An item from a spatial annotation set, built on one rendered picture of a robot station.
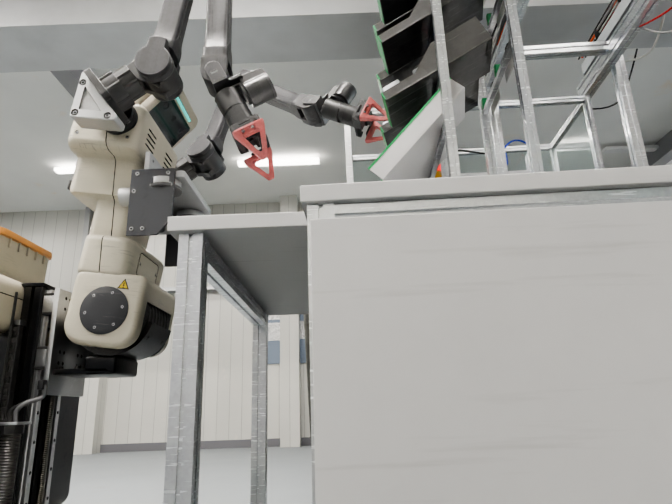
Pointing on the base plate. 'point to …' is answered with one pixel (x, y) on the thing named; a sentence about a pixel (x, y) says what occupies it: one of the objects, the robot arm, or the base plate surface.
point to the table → (259, 254)
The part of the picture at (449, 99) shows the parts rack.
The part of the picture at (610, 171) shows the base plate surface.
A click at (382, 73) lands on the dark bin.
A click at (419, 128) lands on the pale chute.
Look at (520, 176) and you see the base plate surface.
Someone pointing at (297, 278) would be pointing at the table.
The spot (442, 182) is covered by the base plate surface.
